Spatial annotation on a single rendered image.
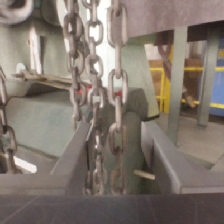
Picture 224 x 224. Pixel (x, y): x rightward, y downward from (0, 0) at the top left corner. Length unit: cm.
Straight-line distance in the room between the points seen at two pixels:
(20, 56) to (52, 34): 27
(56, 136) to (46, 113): 7
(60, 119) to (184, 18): 50
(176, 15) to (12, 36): 95
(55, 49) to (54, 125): 102
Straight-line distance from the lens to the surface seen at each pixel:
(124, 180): 17
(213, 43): 94
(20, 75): 51
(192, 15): 62
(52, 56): 127
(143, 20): 72
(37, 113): 35
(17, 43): 122
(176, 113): 63
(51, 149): 28
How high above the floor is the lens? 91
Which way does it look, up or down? 15 degrees down
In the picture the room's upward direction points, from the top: 1 degrees counter-clockwise
